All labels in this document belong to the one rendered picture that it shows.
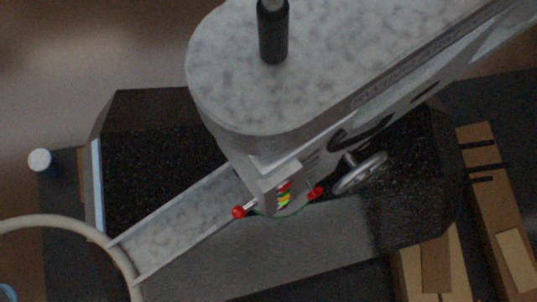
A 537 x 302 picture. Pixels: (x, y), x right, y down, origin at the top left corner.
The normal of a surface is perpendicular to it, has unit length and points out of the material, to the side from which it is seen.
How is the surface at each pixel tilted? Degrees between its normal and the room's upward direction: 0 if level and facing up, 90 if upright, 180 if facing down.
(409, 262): 0
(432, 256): 0
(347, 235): 45
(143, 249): 2
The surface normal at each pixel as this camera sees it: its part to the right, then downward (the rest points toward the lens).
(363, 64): 0.00, -0.27
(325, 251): 0.14, 0.48
